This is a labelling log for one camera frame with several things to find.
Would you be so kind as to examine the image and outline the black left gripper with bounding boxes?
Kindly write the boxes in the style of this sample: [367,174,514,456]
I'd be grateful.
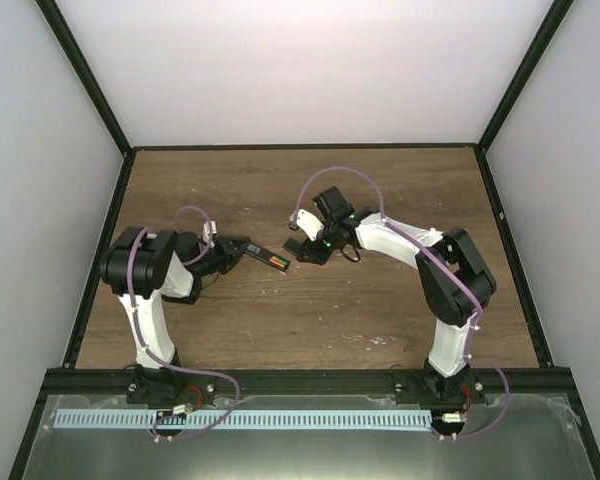
[194,236,250,278]

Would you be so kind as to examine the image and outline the black battery compartment cover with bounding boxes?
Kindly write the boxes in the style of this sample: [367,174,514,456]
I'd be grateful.
[283,238,304,260]

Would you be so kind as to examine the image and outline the black remote control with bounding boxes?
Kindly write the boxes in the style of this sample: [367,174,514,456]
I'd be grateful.
[245,243,291,274]

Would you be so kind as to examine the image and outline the orange battery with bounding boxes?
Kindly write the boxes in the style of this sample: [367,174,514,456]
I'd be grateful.
[269,258,288,271]

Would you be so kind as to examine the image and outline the green battery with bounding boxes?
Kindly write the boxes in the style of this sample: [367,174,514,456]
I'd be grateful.
[273,256,290,266]

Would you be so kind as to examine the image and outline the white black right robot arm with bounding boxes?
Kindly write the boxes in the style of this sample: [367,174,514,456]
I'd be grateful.
[285,186,497,403]

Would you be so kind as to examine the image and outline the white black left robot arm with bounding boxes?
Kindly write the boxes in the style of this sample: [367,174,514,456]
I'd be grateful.
[99,227,250,404]

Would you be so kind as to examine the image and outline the clear plastic front sheet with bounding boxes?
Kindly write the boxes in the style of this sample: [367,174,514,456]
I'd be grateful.
[23,394,595,479]

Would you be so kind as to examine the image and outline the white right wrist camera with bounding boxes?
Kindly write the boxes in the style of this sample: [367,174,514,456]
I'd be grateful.
[289,209,324,241]

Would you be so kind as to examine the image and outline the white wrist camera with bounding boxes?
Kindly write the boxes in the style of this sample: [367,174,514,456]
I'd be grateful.
[202,220,217,248]
[289,209,324,241]

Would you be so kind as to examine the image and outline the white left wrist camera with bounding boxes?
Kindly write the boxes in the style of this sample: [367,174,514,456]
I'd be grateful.
[202,220,217,248]

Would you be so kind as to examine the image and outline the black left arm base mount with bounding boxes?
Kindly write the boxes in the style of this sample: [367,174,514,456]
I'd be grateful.
[127,365,215,407]

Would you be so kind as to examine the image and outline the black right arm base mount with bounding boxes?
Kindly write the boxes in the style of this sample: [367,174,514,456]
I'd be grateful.
[390,366,485,406]

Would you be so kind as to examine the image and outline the light blue slotted cable duct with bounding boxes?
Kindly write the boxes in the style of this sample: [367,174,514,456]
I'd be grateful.
[53,409,432,432]

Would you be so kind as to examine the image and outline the black aluminium front rail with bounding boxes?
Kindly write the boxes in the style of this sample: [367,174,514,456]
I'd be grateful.
[39,367,578,404]

